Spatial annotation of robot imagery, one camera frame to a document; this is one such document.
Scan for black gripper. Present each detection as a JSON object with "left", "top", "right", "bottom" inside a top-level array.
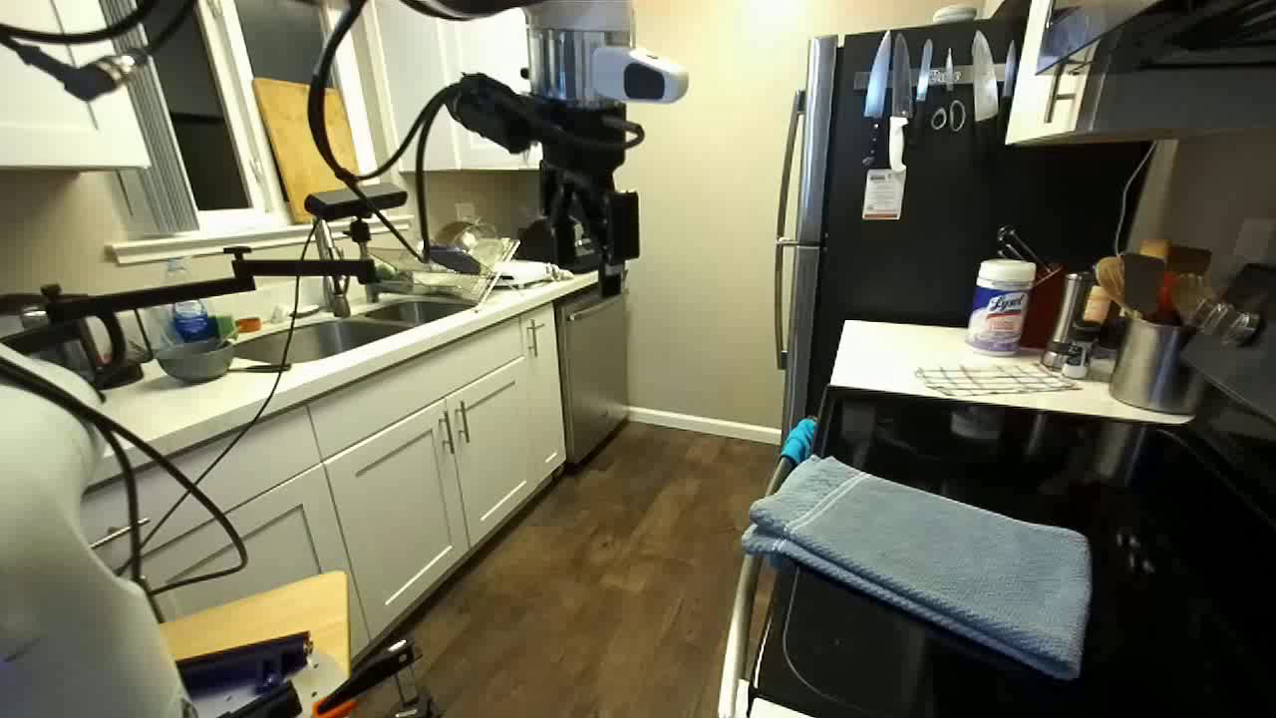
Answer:
[{"left": 540, "top": 102, "right": 631, "bottom": 300}]

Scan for light blue towel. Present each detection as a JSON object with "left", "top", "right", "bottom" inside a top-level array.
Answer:
[{"left": 738, "top": 455, "right": 1098, "bottom": 687}]

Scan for turquoise white striped towel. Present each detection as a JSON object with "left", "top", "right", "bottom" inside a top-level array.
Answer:
[{"left": 779, "top": 415, "right": 822, "bottom": 470}]

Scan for black steel oven range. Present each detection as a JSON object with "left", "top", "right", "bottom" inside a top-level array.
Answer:
[{"left": 715, "top": 261, "right": 1276, "bottom": 718}]

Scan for black countertop grill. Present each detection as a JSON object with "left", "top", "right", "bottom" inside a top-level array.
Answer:
[{"left": 515, "top": 211, "right": 564, "bottom": 270}]

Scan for steel dishwasher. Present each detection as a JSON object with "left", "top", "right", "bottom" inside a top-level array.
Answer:
[{"left": 553, "top": 284, "right": 635, "bottom": 470}]

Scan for clear glass bowl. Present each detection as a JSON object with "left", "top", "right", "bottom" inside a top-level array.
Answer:
[{"left": 374, "top": 225, "right": 525, "bottom": 305}]

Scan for white upper cabinet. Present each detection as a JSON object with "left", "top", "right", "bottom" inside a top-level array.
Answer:
[
  {"left": 1005, "top": 0, "right": 1114, "bottom": 149},
  {"left": 0, "top": 0, "right": 153, "bottom": 177},
  {"left": 371, "top": 0, "right": 541, "bottom": 177}
]

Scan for chrome faucet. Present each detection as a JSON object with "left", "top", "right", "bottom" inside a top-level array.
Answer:
[{"left": 314, "top": 216, "right": 374, "bottom": 324}]

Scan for white paper tag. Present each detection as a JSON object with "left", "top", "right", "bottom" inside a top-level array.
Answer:
[{"left": 857, "top": 165, "right": 908, "bottom": 225}]

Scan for steel kitchen sink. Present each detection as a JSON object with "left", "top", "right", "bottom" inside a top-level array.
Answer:
[{"left": 233, "top": 290, "right": 472, "bottom": 377}]

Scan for white sink base cabinets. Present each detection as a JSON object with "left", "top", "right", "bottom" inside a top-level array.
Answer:
[{"left": 76, "top": 300, "right": 569, "bottom": 656}]

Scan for black refrigerator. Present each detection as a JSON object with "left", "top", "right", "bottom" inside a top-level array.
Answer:
[{"left": 772, "top": 14, "right": 1159, "bottom": 437}]

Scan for wooden cutting board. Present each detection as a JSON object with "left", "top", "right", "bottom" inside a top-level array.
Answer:
[{"left": 251, "top": 76, "right": 364, "bottom": 225}]

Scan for white wipes canister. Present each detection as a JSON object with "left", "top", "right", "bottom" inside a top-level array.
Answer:
[{"left": 966, "top": 255, "right": 1042, "bottom": 357}]

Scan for white grid trivet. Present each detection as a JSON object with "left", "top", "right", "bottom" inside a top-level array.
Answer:
[{"left": 912, "top": 361, "right": 1086, "bottom": 398}]

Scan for blue bowl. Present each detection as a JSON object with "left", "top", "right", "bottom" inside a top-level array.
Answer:
[{"left": 156, "top": 305, "right": 239, "bottom": 389}]

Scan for white framed window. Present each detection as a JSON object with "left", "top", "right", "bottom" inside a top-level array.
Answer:
[{"left": 110, "top": 0, "right": 404, "bottom": 264}]

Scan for orange brown spice bottle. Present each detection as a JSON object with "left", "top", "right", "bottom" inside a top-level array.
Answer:
[{"left": 1018, "top": 264, "right": 1070, "bottom": 352}]

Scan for steel pepper grinder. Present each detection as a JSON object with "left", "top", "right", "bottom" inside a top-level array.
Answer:
[{"left": 1048, "top": 266, "right": 1101, "bottom": 377}]

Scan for black orange clamp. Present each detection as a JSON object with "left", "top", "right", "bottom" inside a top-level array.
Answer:
[{"left": 310, "top": 636, "right": 433, "bottom": 718}]

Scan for light wooden board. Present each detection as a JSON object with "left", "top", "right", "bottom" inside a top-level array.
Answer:
[{"left": 156, "top": 572, "right": 356, "bottom": 683}]

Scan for blue purple box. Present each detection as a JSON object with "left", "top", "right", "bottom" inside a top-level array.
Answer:
[{"left": 176, "top": 629, "right": 314, "bottom": 718}]

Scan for steel utensil holder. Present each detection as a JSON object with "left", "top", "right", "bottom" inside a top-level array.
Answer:
[{"left": 1110, "top": 317, "right": 1202, "bottom": 415}]

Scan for steel range hood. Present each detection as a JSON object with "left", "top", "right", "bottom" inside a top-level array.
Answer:
[{"left": 1061, "top": 0, "right": 1276, "bottom": 144}]

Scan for black stereo camera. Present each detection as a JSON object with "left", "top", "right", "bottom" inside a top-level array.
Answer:
[{"left": 302, "top": 181, "right": 412, "bottom": 225}]

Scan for white handled knife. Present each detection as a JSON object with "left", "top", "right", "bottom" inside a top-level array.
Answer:
[{"left": 888, "top": 34, "right": 919, "bottom": 172}]

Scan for black cable bundle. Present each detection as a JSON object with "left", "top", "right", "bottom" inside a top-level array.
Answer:
[{"left": 0, "top": 0, "right": 654, "bottom": 604}]

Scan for black handled scissors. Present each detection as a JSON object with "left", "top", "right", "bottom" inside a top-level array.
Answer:
[{"left": 931, "top": 43, "right": 974, "bottom": 138}]

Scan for steel oven door handle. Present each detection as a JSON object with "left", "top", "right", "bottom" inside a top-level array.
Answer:
[{"left": 715, "top": 455, "right": 800, "bottom": 718}]

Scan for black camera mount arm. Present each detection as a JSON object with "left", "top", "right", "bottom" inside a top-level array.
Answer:
[{"left": 0, "top": 240, "right": 390, "bottom": 395}]

